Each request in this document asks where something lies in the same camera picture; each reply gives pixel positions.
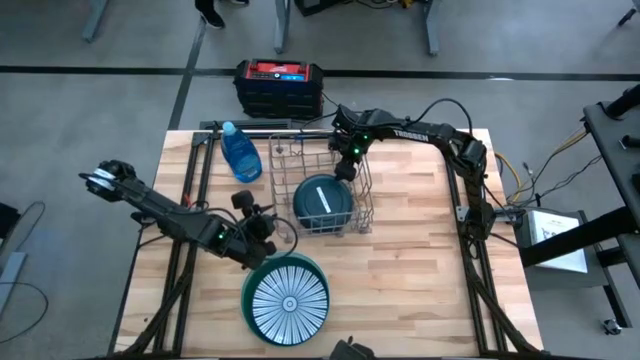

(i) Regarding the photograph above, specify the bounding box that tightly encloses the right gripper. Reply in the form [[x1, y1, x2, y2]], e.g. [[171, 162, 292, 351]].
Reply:
[[328, 103, 381, 183]]

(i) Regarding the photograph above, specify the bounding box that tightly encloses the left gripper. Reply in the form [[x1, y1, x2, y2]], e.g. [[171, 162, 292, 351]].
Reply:
[[222, 215, 279, 271]]

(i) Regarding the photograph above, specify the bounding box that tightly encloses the green deep plate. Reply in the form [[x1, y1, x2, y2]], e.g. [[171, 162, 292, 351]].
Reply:
[[240, 251, 332, 348]]

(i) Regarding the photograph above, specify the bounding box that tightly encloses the dark teal plate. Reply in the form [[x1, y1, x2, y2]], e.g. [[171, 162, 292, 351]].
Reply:
[[292, 173, 355, 233]]

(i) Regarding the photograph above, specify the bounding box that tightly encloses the blue white striped plate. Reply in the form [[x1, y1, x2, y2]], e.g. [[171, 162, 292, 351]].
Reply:
[[251, 264, 330, 346]]

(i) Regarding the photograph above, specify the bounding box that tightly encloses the blue dish soap bottle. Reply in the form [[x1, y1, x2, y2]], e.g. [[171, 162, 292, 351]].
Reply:
[[220, 120, 264, 184]]

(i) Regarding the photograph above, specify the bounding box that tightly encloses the red black power station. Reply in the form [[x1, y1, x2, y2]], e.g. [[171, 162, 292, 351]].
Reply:
[[233, 58, 325, 122]]

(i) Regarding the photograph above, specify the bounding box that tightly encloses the black grille bar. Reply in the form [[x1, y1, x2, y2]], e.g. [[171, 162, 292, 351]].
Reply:
[[199, 118, 292, 132]]

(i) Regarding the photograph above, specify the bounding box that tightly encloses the black computer tower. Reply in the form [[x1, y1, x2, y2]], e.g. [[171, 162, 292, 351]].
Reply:
[[293, 0, 354, 17]]

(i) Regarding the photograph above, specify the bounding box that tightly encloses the person's foot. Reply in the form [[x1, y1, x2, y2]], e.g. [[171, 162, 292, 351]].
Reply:
[[193, 0, 227, 30]]

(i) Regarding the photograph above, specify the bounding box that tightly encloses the white box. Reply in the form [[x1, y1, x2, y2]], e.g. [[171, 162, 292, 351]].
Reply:
[[527, 209, 590, 275]]

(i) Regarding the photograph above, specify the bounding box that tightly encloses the grey stand base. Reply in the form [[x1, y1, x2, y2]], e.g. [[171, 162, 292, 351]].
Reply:
[[0, 200, 47, 316]]

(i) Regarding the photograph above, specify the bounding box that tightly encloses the black metal stand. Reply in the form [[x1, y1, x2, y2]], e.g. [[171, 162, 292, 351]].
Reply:
[[519, 82, 640, 329]]

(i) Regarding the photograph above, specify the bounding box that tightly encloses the black chair leg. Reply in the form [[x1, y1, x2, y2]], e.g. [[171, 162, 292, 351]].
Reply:
[[617, 0, 640, 27]]

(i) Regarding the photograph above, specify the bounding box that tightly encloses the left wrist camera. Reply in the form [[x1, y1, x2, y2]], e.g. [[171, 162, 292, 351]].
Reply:
[[230, 189, 257, 212]]

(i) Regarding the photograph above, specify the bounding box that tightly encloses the grey wire dish rack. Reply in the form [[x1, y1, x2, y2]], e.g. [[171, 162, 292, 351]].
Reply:
[[268, 132, 375, 237]]

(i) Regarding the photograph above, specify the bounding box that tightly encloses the black table-level camera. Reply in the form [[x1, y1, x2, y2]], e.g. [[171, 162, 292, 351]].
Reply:
[[328, 337, 377, 360]]

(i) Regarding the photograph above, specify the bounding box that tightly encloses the black aluminium table frame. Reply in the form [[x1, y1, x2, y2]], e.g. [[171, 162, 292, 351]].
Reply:
[[107, 128, 539, 359]]

